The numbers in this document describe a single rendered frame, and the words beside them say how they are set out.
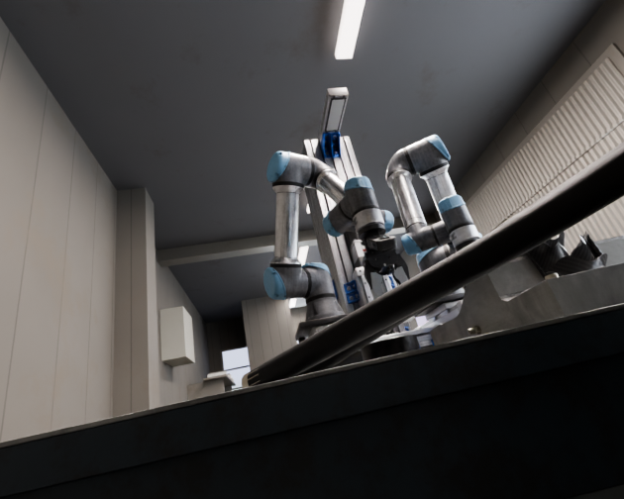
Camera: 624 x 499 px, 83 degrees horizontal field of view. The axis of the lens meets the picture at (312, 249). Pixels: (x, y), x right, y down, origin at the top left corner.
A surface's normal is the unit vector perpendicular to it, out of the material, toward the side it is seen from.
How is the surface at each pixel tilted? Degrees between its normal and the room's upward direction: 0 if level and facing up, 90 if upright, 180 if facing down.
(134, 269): 90
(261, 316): 90
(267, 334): 90
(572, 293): 90
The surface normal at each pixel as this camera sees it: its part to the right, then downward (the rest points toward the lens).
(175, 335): 0.11, -0.43
